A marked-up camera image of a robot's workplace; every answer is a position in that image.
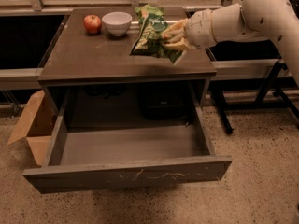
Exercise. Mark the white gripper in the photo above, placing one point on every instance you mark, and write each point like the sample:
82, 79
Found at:
198, 28

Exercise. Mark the green jalapeno chip bag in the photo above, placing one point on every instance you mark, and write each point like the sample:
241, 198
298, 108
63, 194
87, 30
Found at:
149, 43

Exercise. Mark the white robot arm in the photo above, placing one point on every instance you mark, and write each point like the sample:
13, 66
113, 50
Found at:
251, 20

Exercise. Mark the green snack bag on counter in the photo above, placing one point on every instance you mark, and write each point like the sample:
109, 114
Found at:
150, 15

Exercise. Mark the grey counter cabinet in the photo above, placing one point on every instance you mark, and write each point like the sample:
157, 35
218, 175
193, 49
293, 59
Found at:
78, 58

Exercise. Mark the grey open drawer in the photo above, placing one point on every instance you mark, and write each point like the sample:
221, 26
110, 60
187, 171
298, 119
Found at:
150, 135

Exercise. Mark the white ceramic bowl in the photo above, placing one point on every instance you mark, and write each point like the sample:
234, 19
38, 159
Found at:
117, 23

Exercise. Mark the black stand table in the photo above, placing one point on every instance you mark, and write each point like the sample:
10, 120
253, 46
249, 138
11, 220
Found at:
270, 95

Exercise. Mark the red apple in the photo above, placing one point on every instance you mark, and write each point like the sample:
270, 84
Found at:
92, 24

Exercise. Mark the brown cardboard box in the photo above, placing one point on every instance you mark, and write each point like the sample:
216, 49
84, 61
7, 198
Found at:
35, 126

